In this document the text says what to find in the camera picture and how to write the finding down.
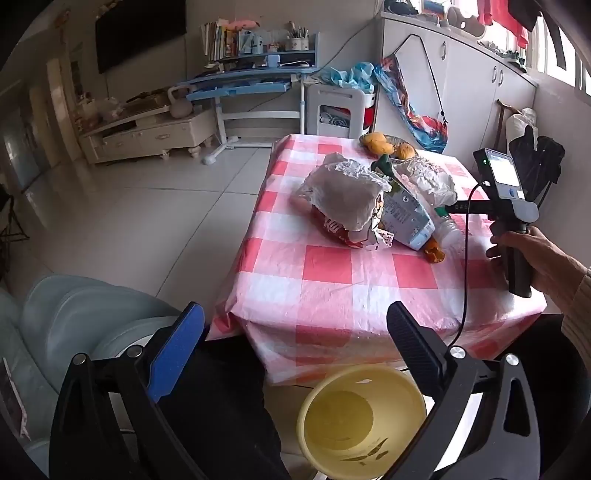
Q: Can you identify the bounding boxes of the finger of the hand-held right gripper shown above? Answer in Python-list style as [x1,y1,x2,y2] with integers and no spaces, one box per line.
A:
[450,199,491,217]

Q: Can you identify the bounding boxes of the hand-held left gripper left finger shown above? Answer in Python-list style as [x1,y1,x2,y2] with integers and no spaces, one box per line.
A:
[48,302,206,480]

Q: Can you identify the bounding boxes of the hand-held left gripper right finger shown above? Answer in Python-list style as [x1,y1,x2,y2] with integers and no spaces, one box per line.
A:
[385,301,541,480]

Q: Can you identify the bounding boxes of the clear plastic bottle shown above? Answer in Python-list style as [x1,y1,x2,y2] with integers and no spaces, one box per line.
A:
[431,205,465,247]

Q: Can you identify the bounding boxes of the white tissue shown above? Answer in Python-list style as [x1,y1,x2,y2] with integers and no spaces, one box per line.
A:
[392,157,458,206]

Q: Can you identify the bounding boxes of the green white drink carton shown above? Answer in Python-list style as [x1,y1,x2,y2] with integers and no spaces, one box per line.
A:
[379,178,437,252]

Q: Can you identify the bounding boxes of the green plush toy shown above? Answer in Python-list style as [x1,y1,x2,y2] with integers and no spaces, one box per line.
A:
[370,154,397,178]

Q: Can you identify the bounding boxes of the yellow plastic basin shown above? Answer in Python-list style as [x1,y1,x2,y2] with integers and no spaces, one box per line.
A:
[296,364,428,480]

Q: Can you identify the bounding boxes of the white paper wrapper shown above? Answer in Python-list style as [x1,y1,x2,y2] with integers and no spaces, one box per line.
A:
[295,152,392,232]

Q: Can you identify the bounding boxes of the red snack bag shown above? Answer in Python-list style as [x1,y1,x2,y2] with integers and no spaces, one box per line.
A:
[309,203,395,252]

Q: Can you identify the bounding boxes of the person's right forearm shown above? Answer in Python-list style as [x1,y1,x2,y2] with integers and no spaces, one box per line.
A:
[560,265,591,367]

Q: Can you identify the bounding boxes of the person's right hand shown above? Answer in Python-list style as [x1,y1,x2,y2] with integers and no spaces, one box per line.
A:
[486,226,588,317]

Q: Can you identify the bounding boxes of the white sack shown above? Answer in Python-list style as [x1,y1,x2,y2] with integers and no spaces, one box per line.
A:
[505,107,539,144]

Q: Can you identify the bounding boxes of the dark wooden chair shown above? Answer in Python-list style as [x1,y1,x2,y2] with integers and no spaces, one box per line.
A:
[496,98,513,148]

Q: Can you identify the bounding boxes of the woven fruit basket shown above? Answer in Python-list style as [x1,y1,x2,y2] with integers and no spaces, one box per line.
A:
[360,133,420,162]

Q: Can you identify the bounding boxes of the colourful hanging bag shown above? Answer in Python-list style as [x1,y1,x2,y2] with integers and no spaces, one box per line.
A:
[373,54,448,154]

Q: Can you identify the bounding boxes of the red checkered tablecloth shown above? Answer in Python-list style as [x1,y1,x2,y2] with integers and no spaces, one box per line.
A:
[205,134,548,386]

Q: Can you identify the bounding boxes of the light blue sofa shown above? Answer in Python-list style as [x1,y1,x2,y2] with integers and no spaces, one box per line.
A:
[0,274,185,480]

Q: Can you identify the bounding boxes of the white cabinet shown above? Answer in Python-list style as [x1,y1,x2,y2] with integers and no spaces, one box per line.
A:
[374,11,539,162]

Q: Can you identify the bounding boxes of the white plastic stool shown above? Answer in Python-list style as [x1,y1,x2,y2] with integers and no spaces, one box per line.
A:
[305,82,377,139]

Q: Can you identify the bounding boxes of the blue plastic bag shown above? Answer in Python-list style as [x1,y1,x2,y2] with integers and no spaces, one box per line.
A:
[318,62,375,93]

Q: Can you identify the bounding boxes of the red hanging clothes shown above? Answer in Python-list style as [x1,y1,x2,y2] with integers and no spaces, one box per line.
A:
[478,0,529,47]

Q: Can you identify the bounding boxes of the black hanging clothes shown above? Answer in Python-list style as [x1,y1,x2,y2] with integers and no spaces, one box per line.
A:
[508,0,557,33]

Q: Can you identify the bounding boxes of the black folding stand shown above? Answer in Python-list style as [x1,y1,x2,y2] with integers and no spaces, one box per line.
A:
[0,185,29,278]

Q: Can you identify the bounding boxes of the cream television cabinet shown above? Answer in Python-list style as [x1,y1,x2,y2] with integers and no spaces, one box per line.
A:
[78,104,218,164]

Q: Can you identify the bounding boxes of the white pen holder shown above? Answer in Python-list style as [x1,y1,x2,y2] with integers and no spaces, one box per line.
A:
[285,21,310,51]

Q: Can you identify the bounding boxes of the pink kettlebell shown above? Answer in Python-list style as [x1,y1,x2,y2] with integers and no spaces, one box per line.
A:
[167,85,194,120]

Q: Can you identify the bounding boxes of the blue study desk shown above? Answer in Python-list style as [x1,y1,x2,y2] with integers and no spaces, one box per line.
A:
[175,32,321,164]

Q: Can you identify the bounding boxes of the row of books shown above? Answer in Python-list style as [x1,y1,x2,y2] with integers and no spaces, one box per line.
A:
[200,21,241,62]

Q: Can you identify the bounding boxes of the black television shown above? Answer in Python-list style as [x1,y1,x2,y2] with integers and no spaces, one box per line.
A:
[95,0,188,75]

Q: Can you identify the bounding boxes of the black cable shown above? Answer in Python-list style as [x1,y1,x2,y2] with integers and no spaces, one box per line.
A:
[447,181,491,349]

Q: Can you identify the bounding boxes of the black cord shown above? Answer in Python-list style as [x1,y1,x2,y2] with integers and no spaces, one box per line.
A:
[394,32,450,134]

